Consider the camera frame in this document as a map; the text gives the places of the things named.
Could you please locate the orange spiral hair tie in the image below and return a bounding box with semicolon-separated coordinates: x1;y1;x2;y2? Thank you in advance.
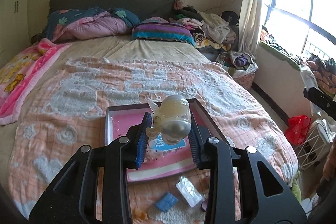
133;208;148;222

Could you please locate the clear plastic packet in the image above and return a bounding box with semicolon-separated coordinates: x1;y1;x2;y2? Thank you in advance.
176;176;203;207

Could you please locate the polka-dot lace bow hair clip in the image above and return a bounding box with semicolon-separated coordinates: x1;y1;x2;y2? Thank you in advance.
144;146;191;162

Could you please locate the blue plastic small box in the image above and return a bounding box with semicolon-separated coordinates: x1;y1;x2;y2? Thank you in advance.
154;192;178;213

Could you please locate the green fuzzy blanket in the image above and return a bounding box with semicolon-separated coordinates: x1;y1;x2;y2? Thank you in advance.
290;171;303;203

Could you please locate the red plastic bag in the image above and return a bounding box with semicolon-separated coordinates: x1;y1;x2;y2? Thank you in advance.
285;115;311;145

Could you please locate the orange cloud-pattern quilt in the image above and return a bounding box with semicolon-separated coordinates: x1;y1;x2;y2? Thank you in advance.
9;57;298;217

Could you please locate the window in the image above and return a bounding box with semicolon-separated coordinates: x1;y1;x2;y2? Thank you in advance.
261;0;335;60

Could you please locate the grey shallow cardboard box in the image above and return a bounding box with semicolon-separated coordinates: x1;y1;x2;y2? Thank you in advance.
104;98;229;183

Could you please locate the cream curtain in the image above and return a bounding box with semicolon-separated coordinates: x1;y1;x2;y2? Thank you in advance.
239;0;263;57

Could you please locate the pile of clothes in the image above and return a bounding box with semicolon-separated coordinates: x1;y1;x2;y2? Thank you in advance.
169;0;237;52

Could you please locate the pink cartoon blanket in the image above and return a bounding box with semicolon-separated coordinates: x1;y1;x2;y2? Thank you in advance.
1;39;71;126

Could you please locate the beige bed sheet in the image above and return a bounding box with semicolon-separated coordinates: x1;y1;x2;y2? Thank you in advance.
0;35;211;188

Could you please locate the cream wardrobe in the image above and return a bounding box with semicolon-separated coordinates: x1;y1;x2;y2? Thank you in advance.
1;0;30;67

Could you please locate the pink and navy folded duvet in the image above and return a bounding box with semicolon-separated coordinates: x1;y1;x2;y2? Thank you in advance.
44;7;140;42

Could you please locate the purple teal striped pillow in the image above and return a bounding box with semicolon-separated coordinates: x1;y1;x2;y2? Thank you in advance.
131;17;195;47

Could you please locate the dark grey headboard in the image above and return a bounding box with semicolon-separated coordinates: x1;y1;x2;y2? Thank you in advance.
49;0;177;21

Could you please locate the white wire basket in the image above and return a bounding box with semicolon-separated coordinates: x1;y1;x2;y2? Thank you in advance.
294;119;335;171

